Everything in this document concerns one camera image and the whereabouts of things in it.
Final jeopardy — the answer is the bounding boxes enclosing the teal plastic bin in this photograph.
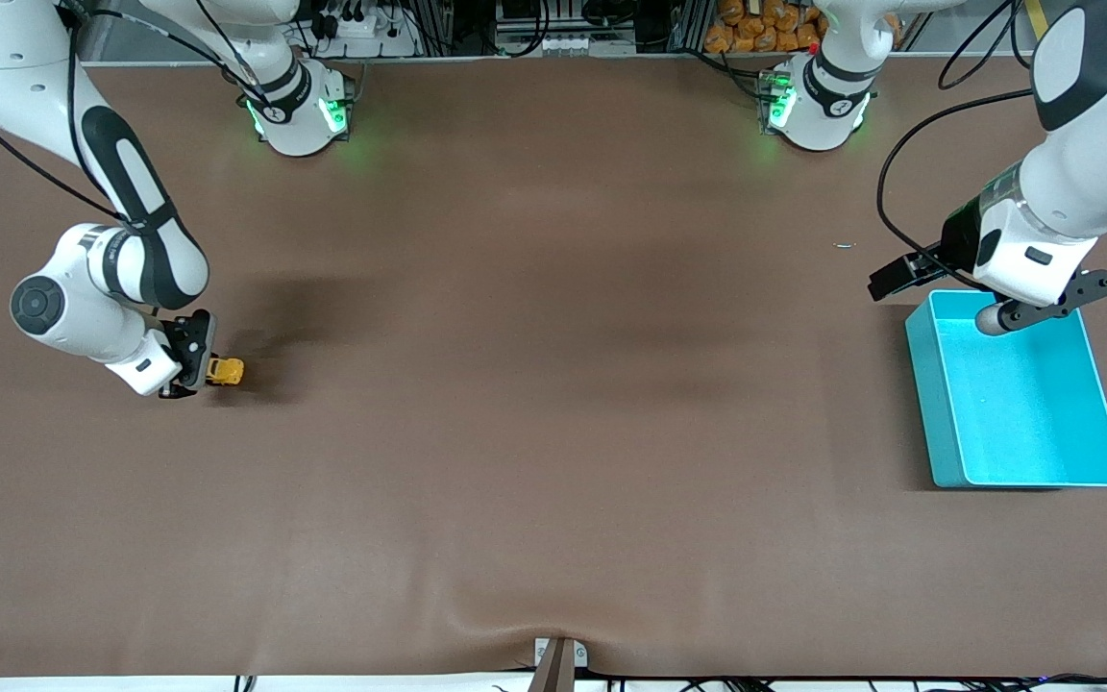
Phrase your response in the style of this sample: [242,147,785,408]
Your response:
[904,288,1107,490]

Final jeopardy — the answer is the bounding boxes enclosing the pile of orange packets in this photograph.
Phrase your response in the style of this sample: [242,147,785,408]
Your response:
[704,0,825,55]

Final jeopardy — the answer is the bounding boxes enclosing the white power strip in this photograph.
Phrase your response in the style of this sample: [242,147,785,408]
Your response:
[308,8,420,59]

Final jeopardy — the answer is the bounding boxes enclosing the brown table mat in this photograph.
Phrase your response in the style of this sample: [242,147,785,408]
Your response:
[0,53,1107,679]

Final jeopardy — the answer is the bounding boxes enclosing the grey electronics rack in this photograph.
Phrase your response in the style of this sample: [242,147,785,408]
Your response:
[494,0,646,57]

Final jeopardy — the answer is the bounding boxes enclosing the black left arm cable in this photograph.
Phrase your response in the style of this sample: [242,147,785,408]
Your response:
[876,0,1040,289]

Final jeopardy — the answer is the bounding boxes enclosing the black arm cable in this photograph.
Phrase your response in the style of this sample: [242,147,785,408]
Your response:
[876,0,1040,289]
[0,0,257,224]

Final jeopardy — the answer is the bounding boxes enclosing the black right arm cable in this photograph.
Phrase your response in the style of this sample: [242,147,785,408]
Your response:
[0,0,257,224]

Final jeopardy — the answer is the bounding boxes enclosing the brown wedge post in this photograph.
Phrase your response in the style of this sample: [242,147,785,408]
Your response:
[527,639,578,692]

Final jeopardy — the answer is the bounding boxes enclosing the grey metal edge bracket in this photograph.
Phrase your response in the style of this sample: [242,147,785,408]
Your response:
[533,636,589,670]

